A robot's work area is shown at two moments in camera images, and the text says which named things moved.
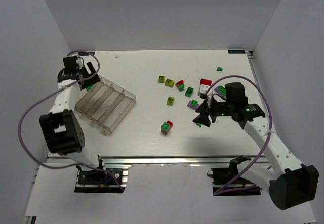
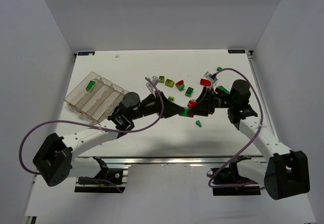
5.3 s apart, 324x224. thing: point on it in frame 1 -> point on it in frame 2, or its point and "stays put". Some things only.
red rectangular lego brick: x=203 y=81 stays put
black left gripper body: x=84 y=76 -> x=161 y=103
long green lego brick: x=88 y=88 stays put
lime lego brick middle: x=169 y=83 stays put
